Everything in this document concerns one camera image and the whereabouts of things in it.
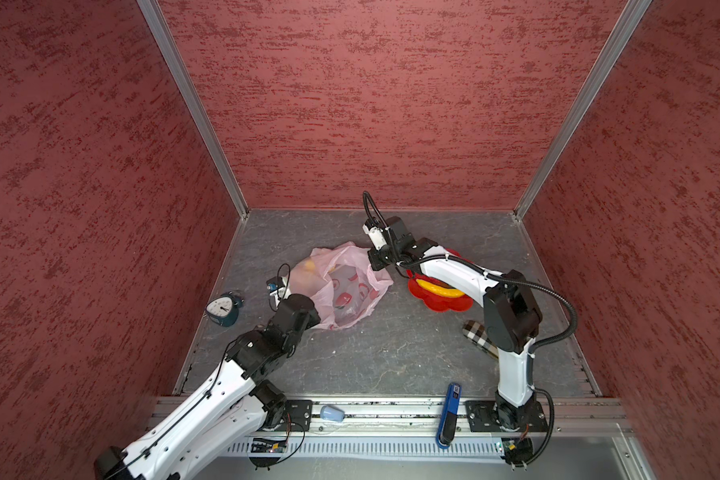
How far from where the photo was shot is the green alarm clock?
0.89 meters

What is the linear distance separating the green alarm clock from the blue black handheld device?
0.66m

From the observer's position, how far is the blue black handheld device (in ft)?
2.28
